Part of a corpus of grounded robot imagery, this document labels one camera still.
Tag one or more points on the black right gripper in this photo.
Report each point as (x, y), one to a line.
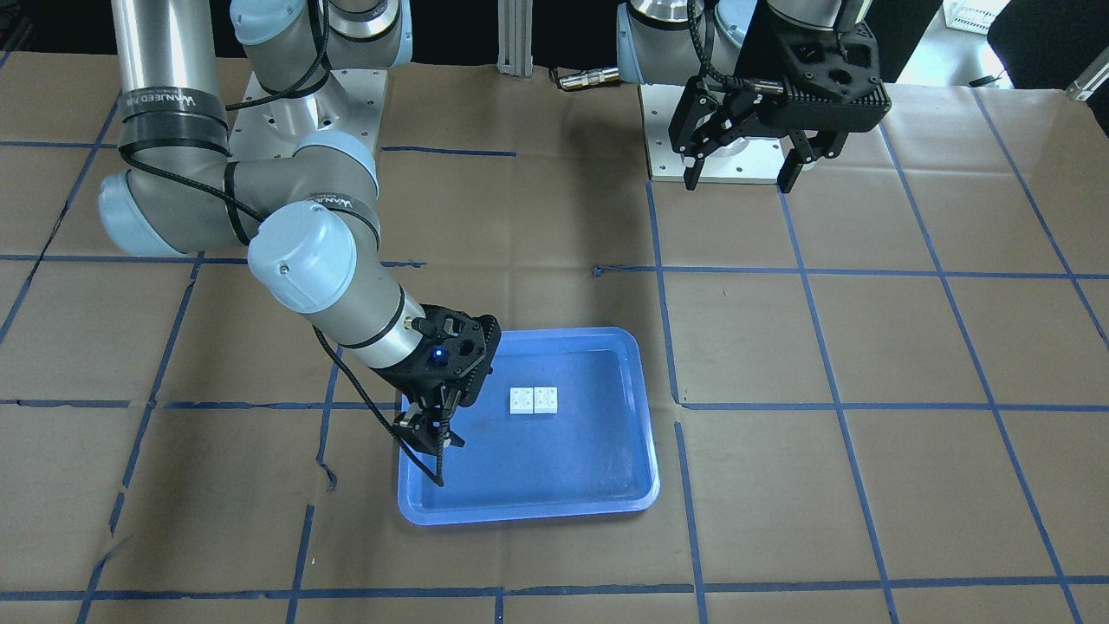
(405, 383)

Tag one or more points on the blue plastic tray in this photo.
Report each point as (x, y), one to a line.
(595, 456)

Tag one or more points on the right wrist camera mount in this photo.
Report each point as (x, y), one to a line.
(443, 327)

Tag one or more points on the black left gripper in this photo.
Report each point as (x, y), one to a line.
(712, 113)

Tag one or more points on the aluminium frame post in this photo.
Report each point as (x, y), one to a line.
(514, 31)

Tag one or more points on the silver cable connector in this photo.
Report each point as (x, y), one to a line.
(582, 80)

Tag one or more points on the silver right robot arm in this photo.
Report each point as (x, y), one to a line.
(288, 178)

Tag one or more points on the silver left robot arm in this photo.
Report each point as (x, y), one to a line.
(802, 71)

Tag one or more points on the white toy block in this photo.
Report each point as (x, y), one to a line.
(521, 400)
(545, 400)

